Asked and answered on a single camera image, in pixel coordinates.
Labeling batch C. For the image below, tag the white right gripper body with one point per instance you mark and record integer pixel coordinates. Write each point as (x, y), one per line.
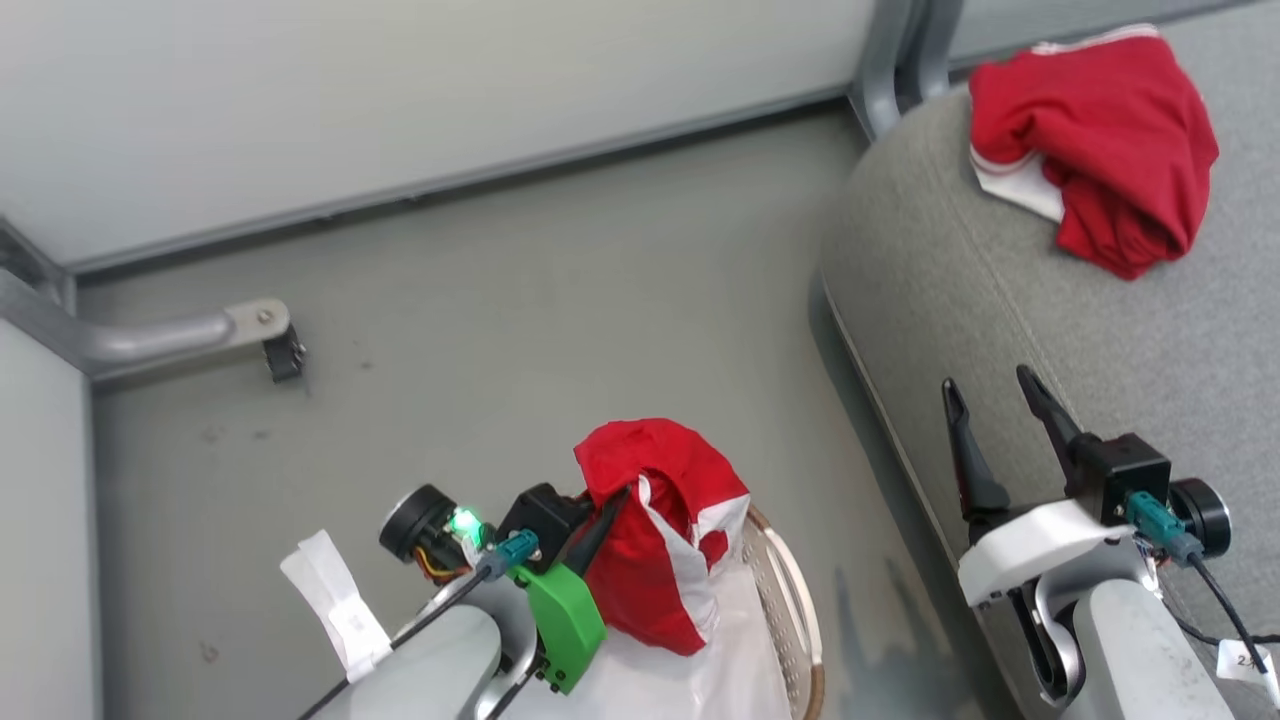
(1040, 545)

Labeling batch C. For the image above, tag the red and white garment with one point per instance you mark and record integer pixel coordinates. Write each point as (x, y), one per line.
(650, 580)

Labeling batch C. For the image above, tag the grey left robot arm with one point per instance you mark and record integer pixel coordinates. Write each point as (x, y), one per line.
(440, 665)

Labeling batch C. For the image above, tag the grey partition post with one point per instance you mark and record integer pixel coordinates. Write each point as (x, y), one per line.
(900, 60)

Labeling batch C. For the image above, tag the white basket liner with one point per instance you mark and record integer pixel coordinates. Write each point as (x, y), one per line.
(700, 690)

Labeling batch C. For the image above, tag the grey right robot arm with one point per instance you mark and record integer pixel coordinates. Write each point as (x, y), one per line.
(1130, 650)

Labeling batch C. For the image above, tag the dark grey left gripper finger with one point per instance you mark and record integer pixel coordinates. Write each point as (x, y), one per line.
(600, 530)

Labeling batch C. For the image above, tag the black caster wheel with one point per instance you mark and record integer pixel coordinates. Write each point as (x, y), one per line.
(284, 355)

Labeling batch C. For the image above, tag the grey fabric sofa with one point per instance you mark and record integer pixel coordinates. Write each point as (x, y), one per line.
(1000, 300)

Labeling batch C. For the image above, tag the grey partition bottom rail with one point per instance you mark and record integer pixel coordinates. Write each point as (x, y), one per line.
(450, 180)

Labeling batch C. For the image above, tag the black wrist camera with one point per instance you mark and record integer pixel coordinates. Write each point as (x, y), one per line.
(1125, 475)
(540, 520)

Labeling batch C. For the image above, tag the red garment with white trim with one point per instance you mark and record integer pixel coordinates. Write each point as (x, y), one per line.
(1120, 130)

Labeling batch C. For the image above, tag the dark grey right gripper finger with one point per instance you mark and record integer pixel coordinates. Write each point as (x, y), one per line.
(972, 465)
(1052, 415)

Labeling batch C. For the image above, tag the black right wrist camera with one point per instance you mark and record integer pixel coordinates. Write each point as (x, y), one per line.
(1125, 475)

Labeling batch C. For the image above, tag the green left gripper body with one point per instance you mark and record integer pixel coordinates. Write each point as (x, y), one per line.
(565, 625)

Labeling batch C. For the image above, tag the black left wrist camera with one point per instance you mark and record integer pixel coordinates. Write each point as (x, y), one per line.
(540, 520)

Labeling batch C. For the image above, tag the long white tape tag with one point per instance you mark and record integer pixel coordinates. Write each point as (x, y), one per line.
(335, 600)

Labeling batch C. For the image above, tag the grey partition foot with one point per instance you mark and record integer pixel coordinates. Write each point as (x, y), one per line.
(150, 338)

